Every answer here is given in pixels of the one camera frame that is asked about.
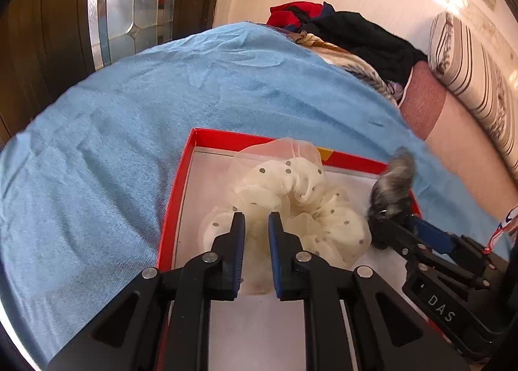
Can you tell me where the cream dotted sheer scrunchie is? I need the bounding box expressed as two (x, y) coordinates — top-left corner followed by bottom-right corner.
(200, 137), (373, 295)

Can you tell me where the blue blanket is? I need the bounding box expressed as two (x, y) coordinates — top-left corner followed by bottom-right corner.
(0, 21), (511, 359)

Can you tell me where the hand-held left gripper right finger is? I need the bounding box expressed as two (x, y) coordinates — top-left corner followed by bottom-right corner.
(268, 211), (472, 371)

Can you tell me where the red cloth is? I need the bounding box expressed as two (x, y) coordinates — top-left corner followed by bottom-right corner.
(266, 2), (324, 29)

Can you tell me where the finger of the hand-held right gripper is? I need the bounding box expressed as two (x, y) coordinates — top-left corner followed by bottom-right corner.
(370, 215), (423, 262)
(407, 215), (486, 264)

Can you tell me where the pink bolster cushion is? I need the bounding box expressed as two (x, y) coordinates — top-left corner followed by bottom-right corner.
(399, 60), (518, 226)

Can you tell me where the striped floral pillow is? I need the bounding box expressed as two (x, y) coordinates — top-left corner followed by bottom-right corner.
(428, 12), (518, 181)

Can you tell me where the red cardboard box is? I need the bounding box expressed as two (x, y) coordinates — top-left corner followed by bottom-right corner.
(156, 127), (423, 371)

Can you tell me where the brown patterned scarf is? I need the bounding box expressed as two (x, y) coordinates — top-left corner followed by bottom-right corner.
(283, 29), (399, 105)

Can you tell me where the black cloth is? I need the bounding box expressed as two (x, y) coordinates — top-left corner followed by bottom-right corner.
(291, 11), (429, 86)

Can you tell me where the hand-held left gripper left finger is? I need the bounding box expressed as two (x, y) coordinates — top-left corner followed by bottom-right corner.
(46, 211), (246, 371)

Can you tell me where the striped wrist strap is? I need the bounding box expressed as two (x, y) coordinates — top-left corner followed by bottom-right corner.
(485, 205), (518, 254)

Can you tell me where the grey sheer scrunchie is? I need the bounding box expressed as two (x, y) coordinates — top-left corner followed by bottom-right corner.
(366, 147), (417, 218)

